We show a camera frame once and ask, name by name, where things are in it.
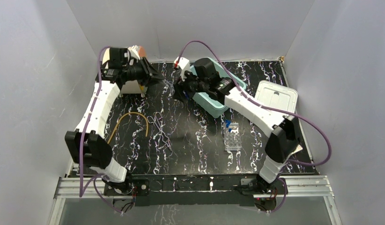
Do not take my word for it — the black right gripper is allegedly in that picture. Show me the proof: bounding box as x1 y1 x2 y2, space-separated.
172 67 209 104

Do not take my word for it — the tan rubber tubing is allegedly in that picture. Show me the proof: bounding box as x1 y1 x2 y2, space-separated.
107 112 150 145

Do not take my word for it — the clear acrylic test tube rack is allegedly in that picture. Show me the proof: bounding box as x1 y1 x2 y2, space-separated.
222 122 242 151

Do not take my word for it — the white plastic bin lid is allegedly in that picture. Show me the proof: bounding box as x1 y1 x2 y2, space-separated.
255 80 298 113

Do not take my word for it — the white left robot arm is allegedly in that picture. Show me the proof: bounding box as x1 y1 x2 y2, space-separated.
65 45 164 196

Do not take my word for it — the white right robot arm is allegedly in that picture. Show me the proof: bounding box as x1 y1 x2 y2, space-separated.
174 57 302 194

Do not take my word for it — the cream cylindrical centrifuge machine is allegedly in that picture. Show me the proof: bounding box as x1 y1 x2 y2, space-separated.
102 46 149 98

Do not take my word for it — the teal plastic bin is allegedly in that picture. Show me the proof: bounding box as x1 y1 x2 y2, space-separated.
190 58 246 118

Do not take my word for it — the small paper label card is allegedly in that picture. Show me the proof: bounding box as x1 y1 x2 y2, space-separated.
293 144 303 154

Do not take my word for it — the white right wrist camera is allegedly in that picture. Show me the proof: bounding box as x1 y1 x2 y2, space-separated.
173 57 191 81

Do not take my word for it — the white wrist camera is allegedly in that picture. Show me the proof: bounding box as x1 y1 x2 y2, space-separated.
127 45 143 60
173 57 191 81

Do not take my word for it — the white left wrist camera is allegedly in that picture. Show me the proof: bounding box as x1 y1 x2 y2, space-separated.
127 45 143 60

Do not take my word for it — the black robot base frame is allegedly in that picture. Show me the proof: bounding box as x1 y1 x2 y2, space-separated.
104 173 288 213

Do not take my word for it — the aluminium rail frame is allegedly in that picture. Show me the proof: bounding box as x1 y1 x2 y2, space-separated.
282 175 342 225

